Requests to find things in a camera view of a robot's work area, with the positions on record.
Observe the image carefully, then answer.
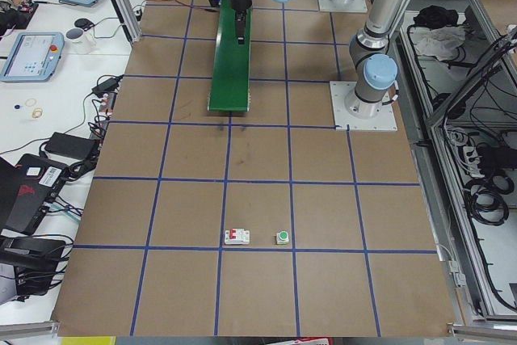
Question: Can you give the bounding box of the white mug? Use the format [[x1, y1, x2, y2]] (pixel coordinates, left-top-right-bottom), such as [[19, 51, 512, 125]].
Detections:
[[65, 27, 96, 55]]

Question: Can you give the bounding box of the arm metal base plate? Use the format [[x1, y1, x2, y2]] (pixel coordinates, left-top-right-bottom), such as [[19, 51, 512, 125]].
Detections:
[[318, 0, 368, 14], [330, 81, 398, 133]]

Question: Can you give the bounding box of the black computer mouse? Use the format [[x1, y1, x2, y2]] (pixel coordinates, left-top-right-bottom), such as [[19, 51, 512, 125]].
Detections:
[[74, 18, 95, 32]]

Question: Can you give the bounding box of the black laptop computer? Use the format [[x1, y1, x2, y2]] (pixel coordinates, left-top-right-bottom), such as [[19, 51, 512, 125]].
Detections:
[[1, 154, 69, 235]]

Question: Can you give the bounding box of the white red circuit breaker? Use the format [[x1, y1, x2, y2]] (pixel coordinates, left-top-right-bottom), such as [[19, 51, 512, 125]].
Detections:
[[224, 228, 250, 245]]

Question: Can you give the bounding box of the black power adapter brick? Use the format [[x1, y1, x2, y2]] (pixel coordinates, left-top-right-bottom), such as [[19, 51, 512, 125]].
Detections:
[[44, 133, 98, 160]]

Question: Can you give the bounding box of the near teach pendant tablet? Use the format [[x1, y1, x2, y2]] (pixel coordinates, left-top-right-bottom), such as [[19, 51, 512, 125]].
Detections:
[[1, 32, 65, 82]]

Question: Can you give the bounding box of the green push button switch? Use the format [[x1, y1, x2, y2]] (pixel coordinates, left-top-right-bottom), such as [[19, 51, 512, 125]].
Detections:
[[275, 230, 290, 245]]

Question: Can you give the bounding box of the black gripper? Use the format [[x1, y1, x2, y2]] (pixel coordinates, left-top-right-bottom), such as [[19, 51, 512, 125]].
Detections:
[[229, 0, 252, 44]]

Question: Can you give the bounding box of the red black conveyor cable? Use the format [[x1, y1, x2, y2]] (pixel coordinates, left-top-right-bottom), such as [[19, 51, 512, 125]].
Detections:
[[147, 0, 221, 13]]

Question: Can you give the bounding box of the green conveyor belt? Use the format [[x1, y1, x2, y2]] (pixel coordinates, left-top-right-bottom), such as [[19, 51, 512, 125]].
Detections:
[[208, 0, 252, 112]]

